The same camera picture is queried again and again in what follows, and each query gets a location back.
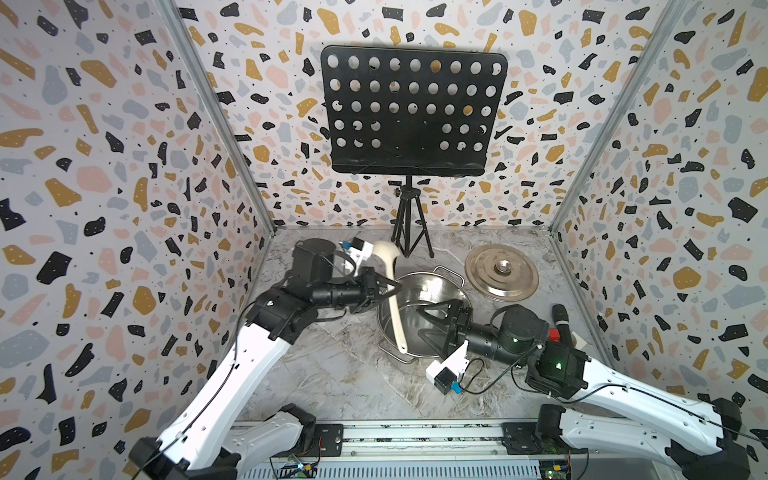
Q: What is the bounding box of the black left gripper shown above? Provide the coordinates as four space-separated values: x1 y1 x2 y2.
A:
311 267 401 313

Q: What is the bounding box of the stainless steel pot lid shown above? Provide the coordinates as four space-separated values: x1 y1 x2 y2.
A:
465 244 539 302

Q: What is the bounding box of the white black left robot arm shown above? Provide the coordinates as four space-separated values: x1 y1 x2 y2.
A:
129 238 401 479

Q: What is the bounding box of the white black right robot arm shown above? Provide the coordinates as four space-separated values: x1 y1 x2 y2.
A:
417 300 751 479

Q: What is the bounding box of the black tripod stand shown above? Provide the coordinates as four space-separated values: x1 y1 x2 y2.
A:
391 175 435 258

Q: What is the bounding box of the right green circuit board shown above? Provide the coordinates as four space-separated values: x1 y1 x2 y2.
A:
539 460 572 480

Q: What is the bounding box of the green circuit board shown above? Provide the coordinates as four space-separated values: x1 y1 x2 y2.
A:
270 461 318 480
539 460 572 480

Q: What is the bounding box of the black perforated music stand desk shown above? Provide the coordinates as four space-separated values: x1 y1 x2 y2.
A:
321 45 508 177

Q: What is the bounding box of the left green circuit board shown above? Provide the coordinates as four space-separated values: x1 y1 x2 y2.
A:
270 461 318 480

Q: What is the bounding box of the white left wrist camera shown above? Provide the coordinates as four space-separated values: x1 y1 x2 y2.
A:
340 237 373 275

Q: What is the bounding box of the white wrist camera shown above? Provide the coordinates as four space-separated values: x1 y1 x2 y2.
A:
426 341 469 395
340 237 373 275

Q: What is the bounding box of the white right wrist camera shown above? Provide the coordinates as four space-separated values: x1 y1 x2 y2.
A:
426 341 469 395

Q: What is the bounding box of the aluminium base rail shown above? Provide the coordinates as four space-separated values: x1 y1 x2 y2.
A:
227 418 676 480

